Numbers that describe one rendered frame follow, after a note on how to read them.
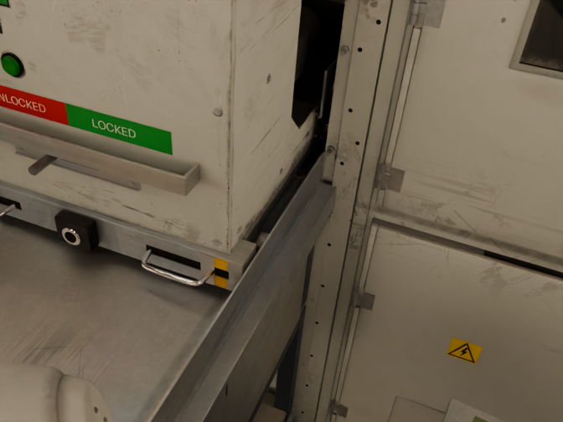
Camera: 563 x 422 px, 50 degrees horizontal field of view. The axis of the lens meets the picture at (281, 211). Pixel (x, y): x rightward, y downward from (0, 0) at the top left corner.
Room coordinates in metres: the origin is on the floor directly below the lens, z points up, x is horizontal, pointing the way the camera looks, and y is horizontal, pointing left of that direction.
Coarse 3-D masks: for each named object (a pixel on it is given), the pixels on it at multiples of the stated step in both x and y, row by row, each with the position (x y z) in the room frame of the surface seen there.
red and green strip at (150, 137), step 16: (0, 96) 0.73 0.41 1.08; (16, 96) 0.72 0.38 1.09; (32, 96) 0.71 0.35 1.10; (32, 112) 0.72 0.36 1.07; (48, 112) 0.71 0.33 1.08; (64, 112) 0.70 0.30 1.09; (80, 112) 0.69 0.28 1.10; (96, 112) 0.68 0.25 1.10; (80, 128) 0.69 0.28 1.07; (96, 128) 0.68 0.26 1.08; (112, 128) 0.68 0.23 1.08; (128, 128) 0.67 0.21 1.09; (144, 128) 0.66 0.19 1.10; (144, 144) 0.66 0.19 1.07; (160, 144) 0.65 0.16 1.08
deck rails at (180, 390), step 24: (312, 168) 0.87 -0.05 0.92; (312, 192) 0.88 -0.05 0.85; (288, 216) 0.76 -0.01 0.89; (264, 264) 0.66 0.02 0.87; (240, 288) 0.58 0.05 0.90; (216, 312) 0.58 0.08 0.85; (240, 312) 0.58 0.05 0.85; (216, 336) 0.51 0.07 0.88; (192, 360) 0.45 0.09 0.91; (168, 384) 0.45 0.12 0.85; (192, 384) 0.45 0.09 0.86; (168, 408) 0.39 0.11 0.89
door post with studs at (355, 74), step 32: (352, 0) 0.93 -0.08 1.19; (384, 0) 0.91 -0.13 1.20; (352, 32) 0.93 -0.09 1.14; (352, 64) 0.92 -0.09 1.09; (352, 96) 0.92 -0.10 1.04; (352, 128) 0.92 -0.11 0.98; (352, 160) 0.91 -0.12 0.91; (352, 192) 0.91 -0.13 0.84; (320, 288) 0.92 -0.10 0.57; (320, 320) 0.92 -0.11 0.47; (320, 352) 0.91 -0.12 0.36
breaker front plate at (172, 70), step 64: (64, 0) 0.69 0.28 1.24; (128, 0) 0.66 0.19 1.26; (192, 0) 0.64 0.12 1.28; (0, 64) 0.73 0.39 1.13; (64, 64) 0.70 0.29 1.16; (128, 64) 0.67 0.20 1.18; (192, 64) 0.64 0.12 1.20; (64, 128) 0.70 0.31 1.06; (192, 128) 0.64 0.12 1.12; (64, 192) 0.71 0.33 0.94; (128, 192) 0.67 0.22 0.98; (192, 192) 0.64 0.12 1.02
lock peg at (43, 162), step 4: (52, 136) 0.70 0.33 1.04; (44, 156) 0.69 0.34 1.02; (48, 156) 0.69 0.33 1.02; (52, 156) 0.69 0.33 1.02; (40, 160) 0.67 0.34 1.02; (44, 160) 0.68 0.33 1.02; (48, 160) 0.68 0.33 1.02; (52, 160) 0.69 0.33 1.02; (36, 164) 0.66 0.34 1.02; (40, 164) 0.67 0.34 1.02; (44, 164) 0.67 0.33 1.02; (48, 164) 0.68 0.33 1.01; (28, 168) 0.66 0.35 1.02; (32, 168) 0.66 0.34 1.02; (36, 168) 0.66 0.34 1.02; (40, 168) 0.66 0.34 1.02; (32, 172) 0.66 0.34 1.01; (36, 172) 0.66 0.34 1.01
